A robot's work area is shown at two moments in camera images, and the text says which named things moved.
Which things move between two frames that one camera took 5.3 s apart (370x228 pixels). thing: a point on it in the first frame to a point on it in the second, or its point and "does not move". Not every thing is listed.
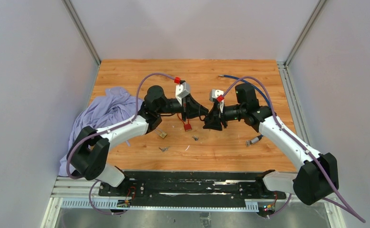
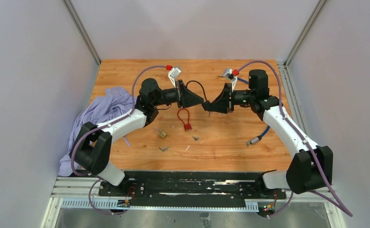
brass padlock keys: x=164 y=149 does not move
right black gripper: x=214 y=118 to x=222 y=104
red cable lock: x=187 y=126 does not move
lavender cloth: x=114 y=106 does not move
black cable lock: x=202 y=111 to x=207 y=105
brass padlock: x=162 y=134 does not move
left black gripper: x=189 y=108 to x=187 y=98
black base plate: x=188 y=187 does not move
